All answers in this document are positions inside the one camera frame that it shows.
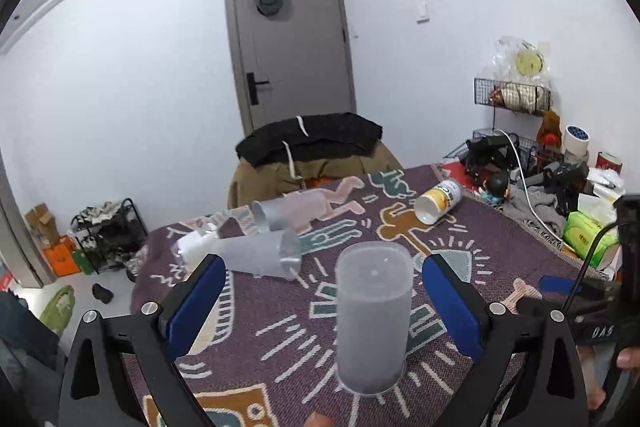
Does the brown cardboard box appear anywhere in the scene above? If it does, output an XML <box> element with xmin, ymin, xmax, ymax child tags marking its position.
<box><xmin>24</xmin><ymin>203</ymin><xmax>62</xmax><ymax>252</ymax></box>

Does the frosted plastic cup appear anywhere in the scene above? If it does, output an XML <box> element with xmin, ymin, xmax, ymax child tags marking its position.
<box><xmin>200</xmin><ymin>228</ymin><xmax>302</xmax><ymax>282</ymax></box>
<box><xmin>250</xmin><ymin>188</ymin><xmax>332</xmax><ymax>234</ymax></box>
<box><xmin>334</xmin><ymin>241</ymin><xmax>414</xmax><ymax>397</ymax></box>

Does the black door handle lock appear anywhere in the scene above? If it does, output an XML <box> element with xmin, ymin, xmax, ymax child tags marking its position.
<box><xmin>246</xmin><ymin>72</ymin><xmax>271</xmax><ymax>106</ymax></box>

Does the white cable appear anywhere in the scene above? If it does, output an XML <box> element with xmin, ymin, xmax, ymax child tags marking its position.
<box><xmin>492</xmin><ymin>129</ymin><xmax>566</xmax><ymax>243</ymax></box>

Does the dark cloth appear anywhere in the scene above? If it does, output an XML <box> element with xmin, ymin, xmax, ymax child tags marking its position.
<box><xmin>0</xmin><ymin>291</ymin><xmax>68</xmax><ymax>427</ymax></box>

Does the black shoe rack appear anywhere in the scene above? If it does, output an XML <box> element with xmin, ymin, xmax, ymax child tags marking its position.
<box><xmin>70</xmin><ymin>198</ymin><xmax>149</xmax><ymax>275</ymax></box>

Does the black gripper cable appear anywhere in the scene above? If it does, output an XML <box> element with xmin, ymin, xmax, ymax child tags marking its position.
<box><xmin>562</xmin><ymin>222</ymin><xmax>623</xmax><ymax>310</ymax></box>

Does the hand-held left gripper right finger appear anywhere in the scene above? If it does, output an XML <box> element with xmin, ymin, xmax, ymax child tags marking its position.
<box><xmin>421</xmin><ymin>252</ymin><xmax>589</xmax><ymax>427</ymax></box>

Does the black wire wall basket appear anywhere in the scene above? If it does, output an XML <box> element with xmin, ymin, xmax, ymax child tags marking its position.
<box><xmin>473</xmin><ymin>78</ymin><xmax>552</xmax><ymax>118</ymax></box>

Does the chair with black clothes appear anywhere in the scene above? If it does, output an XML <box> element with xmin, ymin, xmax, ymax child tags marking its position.
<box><xmin>227</xmin><ymin>139</ymin><xmax>405</xmax><ymax>210</ymax></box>

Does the white tape roll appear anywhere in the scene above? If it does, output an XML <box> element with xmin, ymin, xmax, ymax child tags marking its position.
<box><xmin>562</xmin><ymin>124</ymin><xmax>591</xmax><ymax>156</ymax></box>

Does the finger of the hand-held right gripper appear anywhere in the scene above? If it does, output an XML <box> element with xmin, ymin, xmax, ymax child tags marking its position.
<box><xmin>539</xmin><ymin>275</ymin><xmax>621</xmax><ymax>300</ymax></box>

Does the grey door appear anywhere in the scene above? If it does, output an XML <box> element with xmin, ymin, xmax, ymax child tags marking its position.
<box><xmin>222</xmin><ymin>0</ymin><xmax>358</xmax><ymax>135</ymax></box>

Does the green tissue pack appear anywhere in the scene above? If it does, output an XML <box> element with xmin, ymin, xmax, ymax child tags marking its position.
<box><xmin>562</xmin><ymin>211</ymin><xmax>622</xmax><ymax>270</ymax></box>

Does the red and white can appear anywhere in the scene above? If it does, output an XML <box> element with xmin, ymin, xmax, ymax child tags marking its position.
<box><xmin>595</xmin><ymin>151</ymin><xmax>624</xmax><ymax>172</ymax></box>

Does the brown teddy bear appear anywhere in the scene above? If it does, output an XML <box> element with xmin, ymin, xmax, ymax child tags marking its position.
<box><xmin>536</xmin><ymin>109</ymin><xmax>563</xmax><ymax>148</ymax></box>

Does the orange box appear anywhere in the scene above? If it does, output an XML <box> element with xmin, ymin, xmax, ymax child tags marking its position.
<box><xmin>42</xmin><ymin>236</ymin><xmax>81</xmax><ymax>278</ymax></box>

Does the small white plastic piece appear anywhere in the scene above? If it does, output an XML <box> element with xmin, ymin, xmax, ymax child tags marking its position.
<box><xmin>172</xmin><ymin>229</ymin><xmax>221</xmax><ymax>272</ymax></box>

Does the person's right hand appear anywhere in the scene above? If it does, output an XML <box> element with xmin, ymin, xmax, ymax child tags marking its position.
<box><xmin>584</xmin><ymin>346</ymin><xmax>640</xmax><ymax>413</ymax></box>

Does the printed blanket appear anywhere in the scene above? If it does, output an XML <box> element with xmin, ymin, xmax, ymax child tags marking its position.
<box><xmin>131</xmin><ymin>163</ymin><xmax>621</xmax><ymax>427</ymax></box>

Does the clear plastic bag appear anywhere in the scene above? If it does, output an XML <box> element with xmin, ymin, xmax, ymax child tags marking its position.
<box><xmin>482</xmin><ymin>36</ymin><xmax>555</xmax><ymax>90</ymax></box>

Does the grey cloth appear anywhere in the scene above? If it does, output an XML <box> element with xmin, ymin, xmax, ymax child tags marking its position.
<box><xmin>501</xmin><ymin>184</ymin><xmax>568</xmax><ymax>242</ymax></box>

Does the black wire desk basket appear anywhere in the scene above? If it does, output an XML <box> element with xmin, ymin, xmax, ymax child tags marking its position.
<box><xmin>442</xmin><ymin>129</ymin><xmax>566</xmax><ymax>180</ymax></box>

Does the black knitted cloth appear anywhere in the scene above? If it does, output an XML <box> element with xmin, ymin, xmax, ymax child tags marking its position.
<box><xmin>235</xmin><ymin>112</ymin><xmax>385</xmax><ymax>168</ymax></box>

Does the green bag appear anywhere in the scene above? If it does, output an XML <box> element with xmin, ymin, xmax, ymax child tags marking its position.
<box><xmin>39</xmin><ymin>285</ymin><xmax>76</xmax><ymax>337</ymax></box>

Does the yellow and white paper cup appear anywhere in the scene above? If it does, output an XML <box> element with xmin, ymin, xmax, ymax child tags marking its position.
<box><xmin>414</xmin><ymin>179</ymin><xmax>463</xmax><ymax>226</ymax></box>

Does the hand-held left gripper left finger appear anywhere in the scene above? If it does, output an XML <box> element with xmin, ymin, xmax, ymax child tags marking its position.
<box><xmin>59</xmin><ymin>253</ymin><xmax>228</xmax><ymax>427</ymax></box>

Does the small toy figure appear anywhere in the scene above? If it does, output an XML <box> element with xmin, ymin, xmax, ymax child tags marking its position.
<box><xmin>481</xmin><ymin>172</ymin><xmax>512</xmax><ymax>205</ymax></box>

